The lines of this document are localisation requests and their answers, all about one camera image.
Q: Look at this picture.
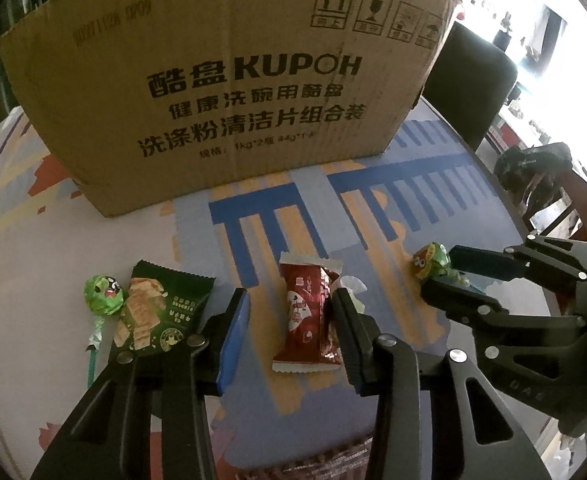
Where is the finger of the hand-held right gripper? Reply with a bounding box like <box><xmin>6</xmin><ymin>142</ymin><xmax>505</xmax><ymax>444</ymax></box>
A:
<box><xmin>448</xmin><ymin>235</ymin><xmax>587</xmax><ymax>281</ymax></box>
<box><xmin>421</xmin><ymin>277</ymin><xmax>587</xmax><ymax>346</ymax></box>

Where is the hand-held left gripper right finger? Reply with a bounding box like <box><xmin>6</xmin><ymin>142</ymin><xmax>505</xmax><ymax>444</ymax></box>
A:
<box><xmin>329</xmin><ymin>287</ymin><xmax>541</xmax><ymax>480</ymax></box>

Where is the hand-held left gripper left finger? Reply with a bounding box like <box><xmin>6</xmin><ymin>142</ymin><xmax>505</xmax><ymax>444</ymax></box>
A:
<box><xmin>31</xmin><ymin>287</ymin><xmax>252</xmax><ymax>480</ymax></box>

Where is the green lollipop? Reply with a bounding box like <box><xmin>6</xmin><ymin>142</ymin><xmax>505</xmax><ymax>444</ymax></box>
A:
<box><xmin>412</xmin><ymin>241</ymin><xmax>487</xmax><ymax>296</ymax></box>
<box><xmin>81</xmin><ymin>274</ymin><xmax>124</xmax><ymax>388</ymax></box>

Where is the dark red snack packet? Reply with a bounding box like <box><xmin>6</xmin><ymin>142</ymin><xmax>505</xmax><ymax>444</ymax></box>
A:
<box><xmin>272</xmin><ymin>261</ymin><xmax>347</xmax><ymax>373</ymax></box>

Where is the brown cardboard box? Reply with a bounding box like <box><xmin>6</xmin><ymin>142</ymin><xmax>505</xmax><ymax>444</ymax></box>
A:
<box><xmin>0</xmin><ymin>0</ymin><xmax>464</xmax><ymax>218</ymax></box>

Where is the pale clear wrapper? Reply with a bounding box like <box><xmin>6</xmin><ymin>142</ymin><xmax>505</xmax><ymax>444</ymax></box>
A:
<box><xmin>341</xmin><ymin>276</ymin><xmax>368</xmax><ymax>313</ymax></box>

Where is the dark green snack packet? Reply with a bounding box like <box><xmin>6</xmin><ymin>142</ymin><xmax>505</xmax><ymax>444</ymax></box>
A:
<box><xmin>108</xmin><ymin>260</ymin><xmax>218</xmax><ymax>358</ymax></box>

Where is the dark clothing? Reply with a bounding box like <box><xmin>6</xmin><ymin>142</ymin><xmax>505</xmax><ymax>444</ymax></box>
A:
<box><xmin>493</xmin><ymin>142</ymin><xmax>574</xmax><ymax>211</ymax></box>

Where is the brown wooden chair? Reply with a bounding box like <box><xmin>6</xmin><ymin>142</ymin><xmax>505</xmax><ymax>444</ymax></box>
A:
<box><xmin>518</xmin><ymin>160</ymin><xmax>587</xmax><ymax>261</ymax></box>

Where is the dark red patterned packet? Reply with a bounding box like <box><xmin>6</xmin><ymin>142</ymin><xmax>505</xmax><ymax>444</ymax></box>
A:
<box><xmin>268</xmin><ymin>440</ymin><xmax>374</xmax><ymax>480</ymax></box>

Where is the white low cabinet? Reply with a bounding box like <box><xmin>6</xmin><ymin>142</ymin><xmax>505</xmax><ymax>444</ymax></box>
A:
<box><xmin>486</xmin><ymin>110</ymin><xmax>587</xmax><ymax>153</ymax></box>

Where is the black dining chair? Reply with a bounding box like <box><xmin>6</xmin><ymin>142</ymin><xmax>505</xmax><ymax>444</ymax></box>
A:
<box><xmin>421</xmin><ymin>20</ymin><xmax>518</xmax><ymax>153</ymax></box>

